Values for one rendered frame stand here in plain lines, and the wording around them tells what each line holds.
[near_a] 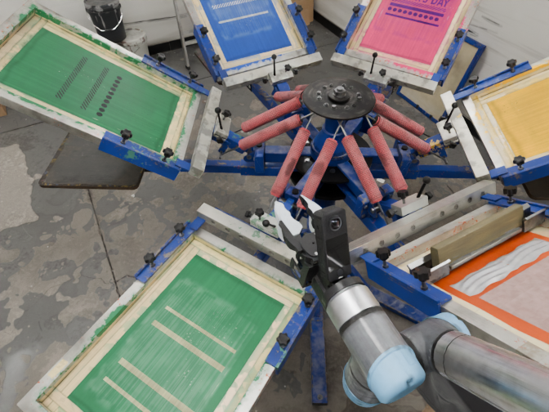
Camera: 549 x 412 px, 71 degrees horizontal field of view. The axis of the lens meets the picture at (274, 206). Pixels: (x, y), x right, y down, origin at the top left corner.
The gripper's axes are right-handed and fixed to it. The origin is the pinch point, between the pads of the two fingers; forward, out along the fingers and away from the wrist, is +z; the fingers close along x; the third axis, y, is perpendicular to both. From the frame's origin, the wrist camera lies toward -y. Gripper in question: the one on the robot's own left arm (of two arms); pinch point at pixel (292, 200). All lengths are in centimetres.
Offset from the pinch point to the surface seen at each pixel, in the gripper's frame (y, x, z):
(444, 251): 32, 52, -5
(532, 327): 26, 51, -33
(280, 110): 41, 44, 86
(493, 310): 31, 50, -25
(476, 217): 41, 84, 7
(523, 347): 21, 41, -36
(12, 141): 182, -101, 296
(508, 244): 36, 79, -9
